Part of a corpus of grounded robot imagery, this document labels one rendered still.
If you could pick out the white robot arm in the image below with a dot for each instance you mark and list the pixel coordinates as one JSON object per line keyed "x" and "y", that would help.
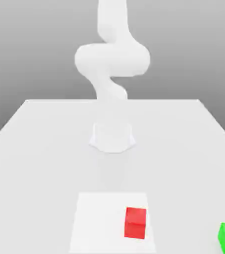
{"x": 112, "y": 59}

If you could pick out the small red cube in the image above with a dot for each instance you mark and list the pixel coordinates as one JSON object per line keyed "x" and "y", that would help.
{"x": 135, "y": 223}

